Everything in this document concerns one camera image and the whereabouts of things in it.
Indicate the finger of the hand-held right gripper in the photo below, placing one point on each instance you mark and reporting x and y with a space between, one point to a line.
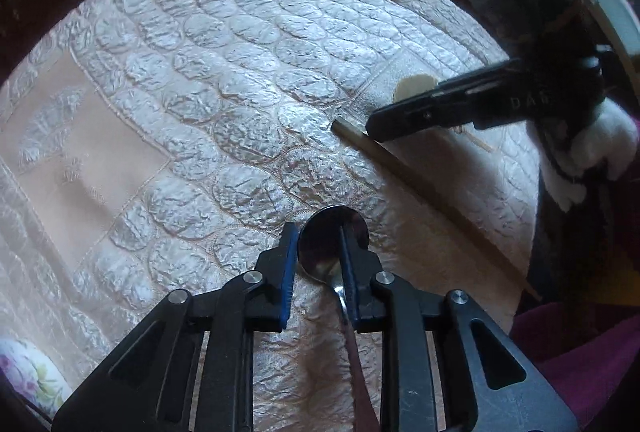
480 73
415 119

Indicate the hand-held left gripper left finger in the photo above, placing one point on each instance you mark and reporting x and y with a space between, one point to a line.
287 277

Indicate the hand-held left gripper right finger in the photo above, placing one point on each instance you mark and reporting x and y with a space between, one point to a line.
351 287

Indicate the metal spoon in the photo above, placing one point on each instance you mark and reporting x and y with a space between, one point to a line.
320 242

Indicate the dark wooden chopstick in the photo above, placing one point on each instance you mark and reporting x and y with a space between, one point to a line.
400 167

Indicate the floral cup with blue lid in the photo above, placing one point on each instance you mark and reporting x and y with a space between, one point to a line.
30 377

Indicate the white quilted blanket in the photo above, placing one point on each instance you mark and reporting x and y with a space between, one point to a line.
200 62

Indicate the magenta garment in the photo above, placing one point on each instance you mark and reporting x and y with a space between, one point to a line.
590 362

